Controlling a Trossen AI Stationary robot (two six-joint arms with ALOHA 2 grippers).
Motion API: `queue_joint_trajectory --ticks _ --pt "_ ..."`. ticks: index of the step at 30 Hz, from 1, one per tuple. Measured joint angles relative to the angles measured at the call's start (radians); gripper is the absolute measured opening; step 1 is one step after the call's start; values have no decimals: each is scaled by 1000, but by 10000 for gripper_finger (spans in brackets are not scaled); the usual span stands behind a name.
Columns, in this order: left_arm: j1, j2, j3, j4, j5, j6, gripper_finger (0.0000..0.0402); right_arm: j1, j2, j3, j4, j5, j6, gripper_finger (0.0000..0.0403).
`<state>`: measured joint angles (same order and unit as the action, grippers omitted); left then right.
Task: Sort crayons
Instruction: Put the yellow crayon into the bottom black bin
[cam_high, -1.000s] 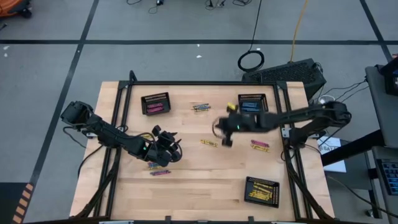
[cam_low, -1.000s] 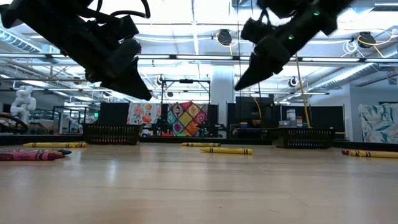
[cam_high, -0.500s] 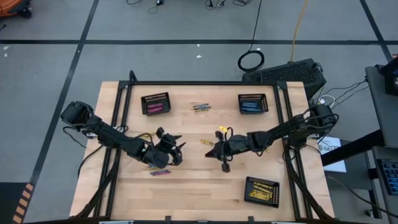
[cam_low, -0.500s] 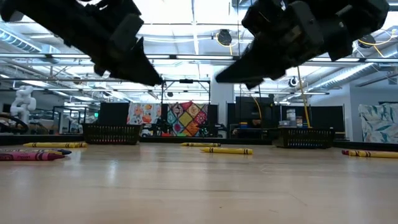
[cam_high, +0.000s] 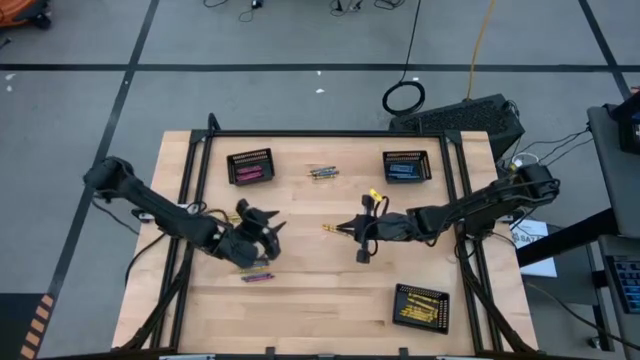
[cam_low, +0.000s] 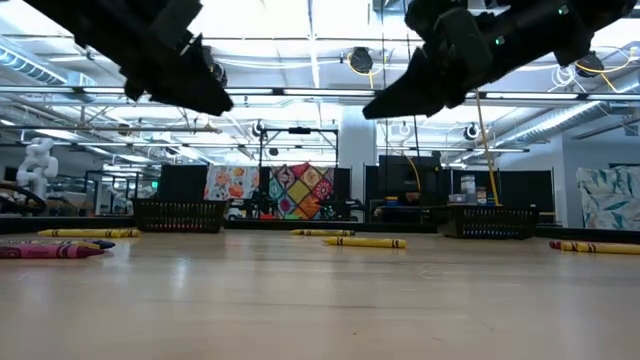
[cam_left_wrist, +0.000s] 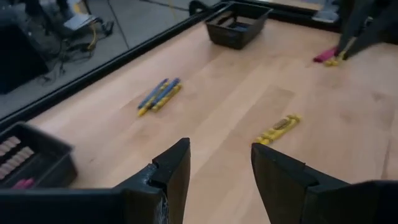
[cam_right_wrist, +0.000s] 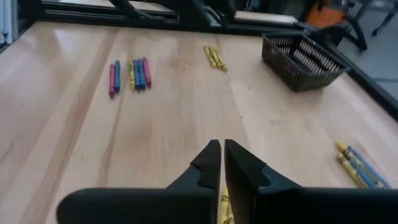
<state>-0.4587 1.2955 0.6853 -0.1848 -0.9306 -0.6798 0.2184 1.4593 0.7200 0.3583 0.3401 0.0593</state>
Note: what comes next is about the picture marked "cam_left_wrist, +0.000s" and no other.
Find white flat device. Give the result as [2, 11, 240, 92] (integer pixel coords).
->
[63, 14, 100, 32]

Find black slotted plastic basket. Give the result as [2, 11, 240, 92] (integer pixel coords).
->
[0, 121, 78, 190]
[204, 1, 274, 50]

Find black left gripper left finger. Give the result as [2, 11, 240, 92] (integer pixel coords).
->
[0, 138, 191, 224]

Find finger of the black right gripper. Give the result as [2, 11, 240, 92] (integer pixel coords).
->
[345, 2, 398, 60]
[337, 0, 371, 57]

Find black floor cable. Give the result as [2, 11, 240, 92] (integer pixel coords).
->
[40, 18, 116, 85]

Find yellow crayon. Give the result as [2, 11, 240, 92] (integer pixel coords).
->
[150, 83, 183, 113]
[252, 114, 302, 146]
[323, 49, 348, 67]

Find blue crayon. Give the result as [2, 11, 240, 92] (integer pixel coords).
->
[229, 22, 251, 32]
[150, 77, 182, 109]
[137, 77, 170, 110]

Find black floor equipment case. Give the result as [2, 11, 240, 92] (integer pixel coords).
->
[0, 0, 63, 94]

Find yellow floor cable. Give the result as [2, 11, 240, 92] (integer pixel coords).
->
[88, 22, 98, 51]

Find black aluminium table frame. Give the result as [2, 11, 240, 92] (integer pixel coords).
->
[0, 0, 341, 131]

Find blue crayons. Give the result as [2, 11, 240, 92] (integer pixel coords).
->
[137, 82, 171, 118]

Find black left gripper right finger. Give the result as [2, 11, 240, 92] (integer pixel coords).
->
[251, 142, 398, 224]

